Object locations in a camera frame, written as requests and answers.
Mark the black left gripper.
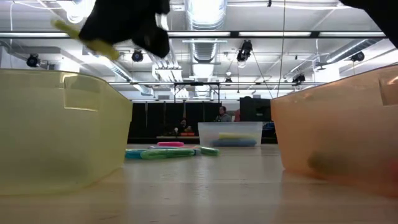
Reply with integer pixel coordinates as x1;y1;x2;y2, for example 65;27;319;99
78;0;171;59

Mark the blue highlighter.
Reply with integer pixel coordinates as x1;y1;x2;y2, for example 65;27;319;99
125;149;149;160
211;139;258;147

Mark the yellow plastic bin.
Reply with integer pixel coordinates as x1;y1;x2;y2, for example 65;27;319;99
0;68;134;197

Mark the black partition curtain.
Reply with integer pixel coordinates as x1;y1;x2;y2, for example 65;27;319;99
128;101;223;144

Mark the green highlighter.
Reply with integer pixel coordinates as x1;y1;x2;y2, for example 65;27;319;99
140;148;196;161

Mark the green marker pen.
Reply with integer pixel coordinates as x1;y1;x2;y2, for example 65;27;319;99
198;146;221;157

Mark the clear plastic bin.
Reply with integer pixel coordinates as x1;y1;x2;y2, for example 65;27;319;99
198;121;264;147

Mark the black monitor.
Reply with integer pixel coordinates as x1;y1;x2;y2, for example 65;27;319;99
239;96;272;123

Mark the orange plastic bin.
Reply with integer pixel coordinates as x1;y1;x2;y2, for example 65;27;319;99
270;65;398;198

